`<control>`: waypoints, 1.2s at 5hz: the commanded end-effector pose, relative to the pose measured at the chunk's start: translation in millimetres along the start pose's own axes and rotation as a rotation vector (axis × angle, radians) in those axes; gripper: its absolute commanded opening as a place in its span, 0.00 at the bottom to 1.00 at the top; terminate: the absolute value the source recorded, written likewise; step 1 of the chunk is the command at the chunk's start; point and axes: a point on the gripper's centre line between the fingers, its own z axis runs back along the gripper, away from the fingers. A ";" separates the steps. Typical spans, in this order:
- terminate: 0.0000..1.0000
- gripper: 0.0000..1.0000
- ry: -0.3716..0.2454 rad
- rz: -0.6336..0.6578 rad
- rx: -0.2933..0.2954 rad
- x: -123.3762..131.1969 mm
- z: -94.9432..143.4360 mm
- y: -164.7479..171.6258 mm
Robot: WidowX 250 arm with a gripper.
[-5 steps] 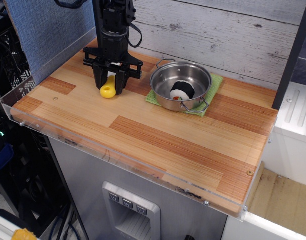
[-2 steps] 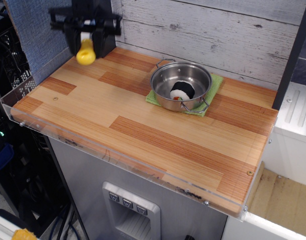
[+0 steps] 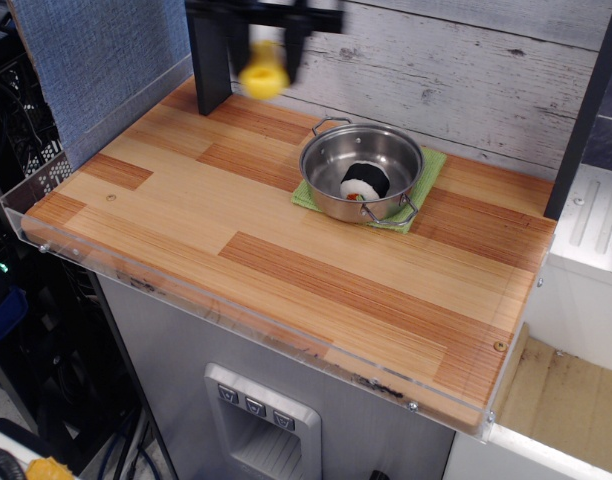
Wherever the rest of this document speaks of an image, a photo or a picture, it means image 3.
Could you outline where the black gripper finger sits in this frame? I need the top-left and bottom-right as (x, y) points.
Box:
(284, 24), (312, 83)
(227, 22), (251, 75)

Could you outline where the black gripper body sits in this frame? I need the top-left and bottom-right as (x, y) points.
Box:
(185, 1), (344, 34)

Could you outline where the yellow handled toy knife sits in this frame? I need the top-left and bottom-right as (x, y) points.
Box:
(239, 40), (290, 100)

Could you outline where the blue fabric panel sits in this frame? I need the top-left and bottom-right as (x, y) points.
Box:
(8, 0), (192, 169)

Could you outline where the stainless steel pot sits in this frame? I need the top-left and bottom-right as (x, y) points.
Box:
(299, 116), (425, 227)

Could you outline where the toy sushi roll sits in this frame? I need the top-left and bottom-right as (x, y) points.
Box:
(340, 162), (390, 201)

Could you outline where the green cloth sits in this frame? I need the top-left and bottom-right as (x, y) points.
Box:
(291, 147), (448, 234)

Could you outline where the black plastic crate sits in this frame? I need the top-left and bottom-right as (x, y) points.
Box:
(0, 53), (62, 176)

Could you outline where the clear acrylic table guard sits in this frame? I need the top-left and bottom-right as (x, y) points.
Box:
(2, 147), (554, 437)

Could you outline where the silver toy fridge cabinet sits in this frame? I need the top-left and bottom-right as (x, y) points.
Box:
(101, 278), (454, 479)

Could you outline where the white toy sink unit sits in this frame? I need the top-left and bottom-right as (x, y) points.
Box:
(445, 165), (612, 479)

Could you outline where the dark left post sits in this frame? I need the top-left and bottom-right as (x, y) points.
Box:
(187, 14), (232, 116)

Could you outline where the dark post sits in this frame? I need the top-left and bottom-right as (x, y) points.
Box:
(543, 14), (612, 220)
(187, 14), (232, 116)

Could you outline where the dark right post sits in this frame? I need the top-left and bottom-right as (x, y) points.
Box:
(543, 14), (612, 220)

